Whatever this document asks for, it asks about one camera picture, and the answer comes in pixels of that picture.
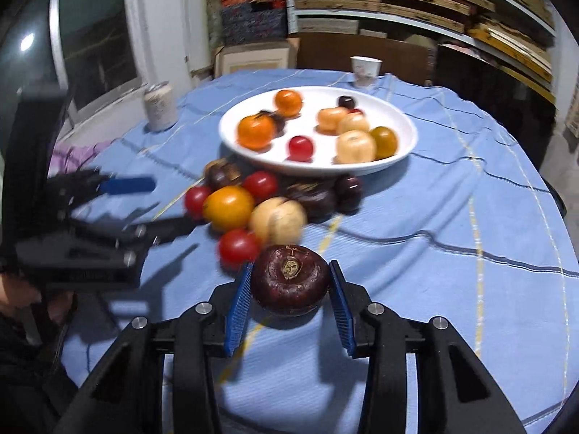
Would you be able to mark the orange yellow tomato centre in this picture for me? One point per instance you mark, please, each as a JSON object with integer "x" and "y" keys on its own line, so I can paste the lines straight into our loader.
{"x": 228, "y": 208}

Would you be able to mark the storage shelf with boxes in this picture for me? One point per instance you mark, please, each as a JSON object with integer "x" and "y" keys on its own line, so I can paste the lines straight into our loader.
{"x": 516, "y": 35}

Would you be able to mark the striped pepino melon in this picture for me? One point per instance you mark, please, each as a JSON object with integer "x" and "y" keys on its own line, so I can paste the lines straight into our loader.
{"x": 278, "y": 221}

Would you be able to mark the pale orange persimmon fruit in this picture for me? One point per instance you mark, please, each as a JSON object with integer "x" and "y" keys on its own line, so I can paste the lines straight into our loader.
{"x": 328, "y": 119}

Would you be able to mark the red tomato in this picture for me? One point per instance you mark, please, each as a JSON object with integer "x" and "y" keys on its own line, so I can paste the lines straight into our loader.
{"x": 261, "y": 185}
{"x": 236, "y": 247}
{"x": 300, "y": 149}
{"x": 356, "y": 111}
{"x": 194, "y": 200}

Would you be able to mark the small orange mandarin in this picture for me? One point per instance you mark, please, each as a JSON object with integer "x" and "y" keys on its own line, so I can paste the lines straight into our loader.
{"x": 288, "y": 103}

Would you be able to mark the white paper cup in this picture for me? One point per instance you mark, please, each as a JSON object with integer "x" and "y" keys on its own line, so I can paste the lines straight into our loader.
{"x": 365, "y": 70}

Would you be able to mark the dark mangosteen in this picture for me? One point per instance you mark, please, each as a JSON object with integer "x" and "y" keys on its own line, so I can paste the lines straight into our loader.
{"x": 278, "y": 120}
{"x": 222, "y": 173}
{"x": 289, "y": 280}
{"x": 316, "y": 198}

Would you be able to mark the window with metal frame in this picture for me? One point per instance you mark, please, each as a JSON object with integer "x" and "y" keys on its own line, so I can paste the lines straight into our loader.
{"x": 83, "y": 46}

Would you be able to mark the dark plum front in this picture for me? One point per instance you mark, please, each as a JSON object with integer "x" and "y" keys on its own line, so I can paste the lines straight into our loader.
{"x": 346, "y": 102}

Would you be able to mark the large orange mandarin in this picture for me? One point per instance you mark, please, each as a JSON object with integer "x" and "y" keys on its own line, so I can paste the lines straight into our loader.
{"x": 256, "y": 132}

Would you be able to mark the dark mangosteen front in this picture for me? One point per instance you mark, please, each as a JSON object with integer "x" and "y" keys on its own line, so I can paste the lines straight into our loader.
{"x": 289, "y": 280}

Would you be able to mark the cardboard box framed panel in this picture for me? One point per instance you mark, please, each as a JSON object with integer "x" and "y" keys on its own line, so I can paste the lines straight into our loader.
{"x": 277, "y": 54}

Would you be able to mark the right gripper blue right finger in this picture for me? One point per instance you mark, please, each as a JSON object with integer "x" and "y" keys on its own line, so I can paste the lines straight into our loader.
{"x": 341, "y": 308}

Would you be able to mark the white oval plate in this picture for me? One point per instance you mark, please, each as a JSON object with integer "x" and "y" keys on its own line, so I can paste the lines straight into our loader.
{"x": 276, "y": 157}

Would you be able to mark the dark wooden chair back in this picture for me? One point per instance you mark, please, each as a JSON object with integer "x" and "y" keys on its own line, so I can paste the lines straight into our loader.
{"x": 332, "y": 51}

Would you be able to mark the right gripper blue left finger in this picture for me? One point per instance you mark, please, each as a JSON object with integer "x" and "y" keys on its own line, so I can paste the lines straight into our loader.
{"x": 238, "y": 311}

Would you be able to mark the orange green tomato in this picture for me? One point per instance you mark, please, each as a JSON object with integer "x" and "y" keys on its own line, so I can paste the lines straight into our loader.
{"x": 386, "y": 142}

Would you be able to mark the white drink can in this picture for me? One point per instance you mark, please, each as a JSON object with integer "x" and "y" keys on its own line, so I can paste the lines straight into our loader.
{"x": 160, "y": 106}

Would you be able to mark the dark plum back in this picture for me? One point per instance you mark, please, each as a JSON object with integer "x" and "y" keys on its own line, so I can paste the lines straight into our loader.
{"x": 348, "y": 194}

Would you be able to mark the dark plum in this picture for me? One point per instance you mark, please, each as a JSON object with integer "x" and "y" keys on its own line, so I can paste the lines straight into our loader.
{"x": 346, "y": 102}
{"x": 348, "y": 194}

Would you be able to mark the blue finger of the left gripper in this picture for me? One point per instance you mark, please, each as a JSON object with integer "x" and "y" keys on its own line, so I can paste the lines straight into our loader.
{"x": 128, "y": 185}
{"x": 166, "y": 230}

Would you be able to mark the purple cloth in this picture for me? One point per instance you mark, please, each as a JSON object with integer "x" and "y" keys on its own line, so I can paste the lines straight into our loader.
{"x": 66, "y": 159}

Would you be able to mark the small pale round fruit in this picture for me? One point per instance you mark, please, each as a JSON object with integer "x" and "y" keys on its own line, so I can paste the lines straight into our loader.
{"x": 352, "y": 121}

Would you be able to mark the person's left hand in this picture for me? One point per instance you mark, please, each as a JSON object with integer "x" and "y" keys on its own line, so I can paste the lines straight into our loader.
{"x": 16, "y": 294}

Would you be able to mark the large pale pepino melon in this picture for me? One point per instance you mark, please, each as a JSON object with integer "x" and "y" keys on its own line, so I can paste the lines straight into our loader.
{"x": 355, "y": 146}

